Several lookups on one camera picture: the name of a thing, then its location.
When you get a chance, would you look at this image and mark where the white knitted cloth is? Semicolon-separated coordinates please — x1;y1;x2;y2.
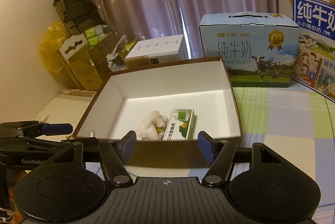
135;111;169;141

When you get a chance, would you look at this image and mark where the green white carton box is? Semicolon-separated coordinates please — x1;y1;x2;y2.
163;108;195;141

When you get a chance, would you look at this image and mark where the brown cardboard storage box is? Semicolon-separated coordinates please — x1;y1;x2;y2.
73;57;243;169

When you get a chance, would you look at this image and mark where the yellow plastic bag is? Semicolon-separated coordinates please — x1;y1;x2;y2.
39;22;77;89

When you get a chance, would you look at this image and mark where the checkered tablecloth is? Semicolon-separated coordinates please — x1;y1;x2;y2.
86;86;335;222

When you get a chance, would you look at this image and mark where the crumpled silver wrapper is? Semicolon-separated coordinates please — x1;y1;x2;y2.
106;35;131;72

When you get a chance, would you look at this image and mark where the green tissue pack bundle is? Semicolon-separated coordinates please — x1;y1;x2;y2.
85;25;106;47

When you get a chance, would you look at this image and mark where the light blue milk carton case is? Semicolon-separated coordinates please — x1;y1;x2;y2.
199;11;300;87

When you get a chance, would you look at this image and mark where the white cardboard box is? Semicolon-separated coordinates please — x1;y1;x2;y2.
124;35;189;67

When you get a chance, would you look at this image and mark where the black folding cart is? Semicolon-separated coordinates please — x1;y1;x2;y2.
53;0;105;36

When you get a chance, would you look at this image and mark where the dark blue milk carton case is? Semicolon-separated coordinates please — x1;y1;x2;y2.
292;0;335;101

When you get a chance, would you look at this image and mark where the brown carton with white handle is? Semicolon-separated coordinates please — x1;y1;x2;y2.
58;34;111;91

